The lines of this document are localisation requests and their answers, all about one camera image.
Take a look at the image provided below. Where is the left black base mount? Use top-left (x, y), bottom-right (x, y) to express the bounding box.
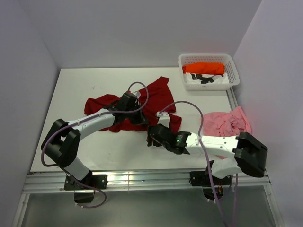
top-left (63, 175), bottom-right (107, 209)

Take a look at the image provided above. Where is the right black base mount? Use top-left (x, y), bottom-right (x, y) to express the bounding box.
top-left (189, 171), bottom-right (233, 201)

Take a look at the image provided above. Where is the aluminium rail frame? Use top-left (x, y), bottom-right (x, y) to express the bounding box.
top-left (13, 169), bottom-right (285, 227)

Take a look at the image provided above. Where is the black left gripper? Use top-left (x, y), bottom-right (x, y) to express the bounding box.
top-left (125, 102), bottom-right (149, 125)

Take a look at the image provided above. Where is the white plastic basket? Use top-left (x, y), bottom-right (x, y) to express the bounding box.
top-left (178, 53), bottom-right (240, 91)

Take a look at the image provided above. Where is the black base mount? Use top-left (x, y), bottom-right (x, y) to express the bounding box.
top-left (189, 171), bottom-right (233, 201)
top-left (63, 175), bottom-right (107, 209)

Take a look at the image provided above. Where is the pink t shirt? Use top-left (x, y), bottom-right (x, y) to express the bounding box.
top-left (200, 105), bottom-right (253, 161)

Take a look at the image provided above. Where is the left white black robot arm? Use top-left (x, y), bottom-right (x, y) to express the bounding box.
top-left (41, 93), bottom-right (148, 189)

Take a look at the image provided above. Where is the rolled orange t shirt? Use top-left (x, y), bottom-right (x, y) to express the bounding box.
top-left (182, 62), bottom-right (225, 75)

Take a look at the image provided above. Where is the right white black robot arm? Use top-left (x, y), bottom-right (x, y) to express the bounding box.
top-left (147, 124), bottom-right (268, 184)

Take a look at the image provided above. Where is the dark red t shirt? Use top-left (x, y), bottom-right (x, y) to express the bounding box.
top-left (84, 77), bottom-right (182, 133)

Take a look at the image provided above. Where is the white black printed t shirt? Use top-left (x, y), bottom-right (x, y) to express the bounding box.
top-left (183, 72), bottom-right (230, 85)

